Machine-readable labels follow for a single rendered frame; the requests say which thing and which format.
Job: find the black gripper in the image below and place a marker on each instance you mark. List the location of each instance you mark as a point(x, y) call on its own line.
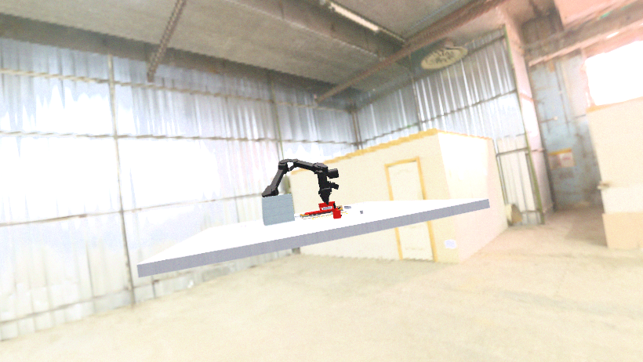
point(324, 190)

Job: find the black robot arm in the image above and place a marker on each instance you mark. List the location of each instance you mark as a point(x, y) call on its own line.
point(318, 168)

